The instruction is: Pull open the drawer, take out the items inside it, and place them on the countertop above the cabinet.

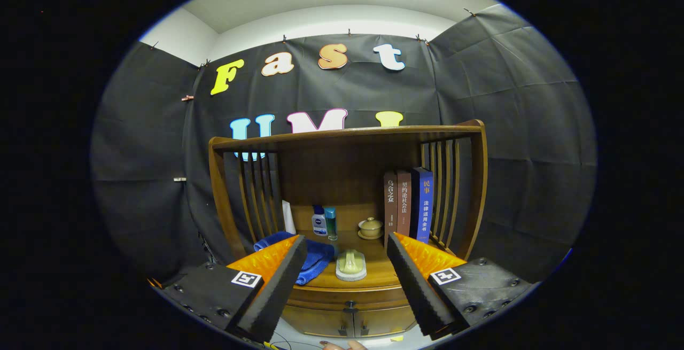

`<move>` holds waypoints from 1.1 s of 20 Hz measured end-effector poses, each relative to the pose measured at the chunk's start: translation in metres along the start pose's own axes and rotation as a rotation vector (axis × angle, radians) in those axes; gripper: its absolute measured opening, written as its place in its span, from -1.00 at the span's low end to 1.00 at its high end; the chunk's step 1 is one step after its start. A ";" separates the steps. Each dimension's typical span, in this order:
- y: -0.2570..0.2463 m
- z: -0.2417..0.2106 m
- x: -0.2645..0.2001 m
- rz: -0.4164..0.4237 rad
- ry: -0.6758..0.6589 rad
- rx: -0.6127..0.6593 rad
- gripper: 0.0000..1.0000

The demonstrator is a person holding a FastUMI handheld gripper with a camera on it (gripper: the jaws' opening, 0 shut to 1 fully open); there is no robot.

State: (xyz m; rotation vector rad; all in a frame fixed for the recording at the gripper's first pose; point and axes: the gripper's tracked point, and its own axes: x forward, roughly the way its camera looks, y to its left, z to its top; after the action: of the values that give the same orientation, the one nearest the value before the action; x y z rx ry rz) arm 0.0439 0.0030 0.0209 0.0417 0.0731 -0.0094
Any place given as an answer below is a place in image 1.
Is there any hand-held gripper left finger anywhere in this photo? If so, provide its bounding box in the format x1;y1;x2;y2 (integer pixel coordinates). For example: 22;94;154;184
155;235;308;343

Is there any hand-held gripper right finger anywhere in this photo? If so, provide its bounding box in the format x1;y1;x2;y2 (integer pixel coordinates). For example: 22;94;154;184
386;232;535;340

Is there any wooden drawer with black knob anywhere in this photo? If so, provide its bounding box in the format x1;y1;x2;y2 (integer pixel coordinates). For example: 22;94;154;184
286;285;413;311

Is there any wooden countertop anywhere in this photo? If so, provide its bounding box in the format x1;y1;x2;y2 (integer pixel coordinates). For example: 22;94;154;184
251;230;455;289

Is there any wooden cabinet door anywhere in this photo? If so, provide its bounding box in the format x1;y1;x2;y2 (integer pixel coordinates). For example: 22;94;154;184
352;305;418;337
281;307;353;338

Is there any brown wooden cabinet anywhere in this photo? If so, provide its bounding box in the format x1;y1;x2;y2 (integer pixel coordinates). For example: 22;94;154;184
208;120;488;339

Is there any blue folded towel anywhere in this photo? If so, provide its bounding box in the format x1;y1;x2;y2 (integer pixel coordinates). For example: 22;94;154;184
254;231;336;286

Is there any white tube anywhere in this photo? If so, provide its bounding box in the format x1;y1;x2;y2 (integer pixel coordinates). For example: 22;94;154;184
282;200;296;235

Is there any white lotion bottle blue cap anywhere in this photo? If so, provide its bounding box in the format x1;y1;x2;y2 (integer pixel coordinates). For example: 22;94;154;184
312;205;328;237

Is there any pale yellow lidded teacup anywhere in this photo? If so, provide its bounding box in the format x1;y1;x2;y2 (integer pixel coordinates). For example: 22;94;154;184
357;217;384;240

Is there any reddish brown book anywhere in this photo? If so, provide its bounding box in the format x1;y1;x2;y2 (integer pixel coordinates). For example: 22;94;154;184
397;170;412;237

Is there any blue book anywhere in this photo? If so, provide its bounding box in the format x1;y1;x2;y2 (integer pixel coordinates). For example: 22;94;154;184
410;167;434;244

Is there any dark brown book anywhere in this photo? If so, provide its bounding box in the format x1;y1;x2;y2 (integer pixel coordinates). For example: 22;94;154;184
383;172;399;248

